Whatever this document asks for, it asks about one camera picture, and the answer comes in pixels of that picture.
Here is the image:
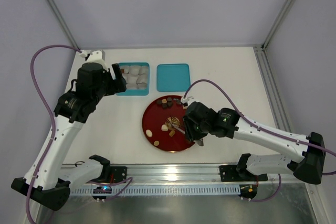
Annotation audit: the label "teal chocolate box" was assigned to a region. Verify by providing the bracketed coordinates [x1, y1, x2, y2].
[117, 62, 150, 97]

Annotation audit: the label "metal tongs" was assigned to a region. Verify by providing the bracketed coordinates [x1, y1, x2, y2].
[166, 116, 192, 143]

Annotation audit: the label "tan caramel square chocolate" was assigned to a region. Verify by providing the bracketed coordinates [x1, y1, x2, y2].
[169, 130, 175, 137]

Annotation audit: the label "white heart chocolate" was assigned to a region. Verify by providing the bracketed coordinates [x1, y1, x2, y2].
[161, 124, 169, 132]

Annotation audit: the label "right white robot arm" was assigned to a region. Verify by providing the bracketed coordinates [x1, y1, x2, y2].
[183, 102, 326, 185]

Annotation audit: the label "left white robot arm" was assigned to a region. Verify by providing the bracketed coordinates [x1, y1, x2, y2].
[11, 63, 126, 211]

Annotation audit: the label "white oval chocolate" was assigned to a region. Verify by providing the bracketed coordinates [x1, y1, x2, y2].
[145, 130, 153, 137]

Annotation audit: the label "round red lacquer tray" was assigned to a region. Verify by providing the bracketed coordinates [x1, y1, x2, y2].
[142, 94, 195, 153]

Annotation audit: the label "teal box lid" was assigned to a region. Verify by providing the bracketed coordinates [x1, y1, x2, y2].
[156, 63, 191, 92]

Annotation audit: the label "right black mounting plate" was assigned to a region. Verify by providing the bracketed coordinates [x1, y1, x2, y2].
[219, 165, 268, 183]

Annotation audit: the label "black mounting plate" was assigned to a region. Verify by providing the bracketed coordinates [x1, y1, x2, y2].
[92, 166, 128, 184]
[219, 165, 268, 183]

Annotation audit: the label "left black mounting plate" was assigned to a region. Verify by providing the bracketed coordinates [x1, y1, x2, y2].
[92, 166, 128, 184]

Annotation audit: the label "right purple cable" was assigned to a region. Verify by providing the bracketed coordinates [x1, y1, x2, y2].
[183, 79, 336, 203]

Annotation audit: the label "purple cable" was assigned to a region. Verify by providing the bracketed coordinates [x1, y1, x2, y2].
[183, 79, 336, 203]
[26, 45, 134, 224]

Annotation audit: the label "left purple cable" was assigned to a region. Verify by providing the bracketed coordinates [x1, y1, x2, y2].
[26, 45, 134, 224]

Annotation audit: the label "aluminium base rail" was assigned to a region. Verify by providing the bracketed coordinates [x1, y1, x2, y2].
[60, 163, 320, 184]

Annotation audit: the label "white slotted cable duct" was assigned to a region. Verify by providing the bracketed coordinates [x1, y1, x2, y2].
[70, 184, 240, 197]

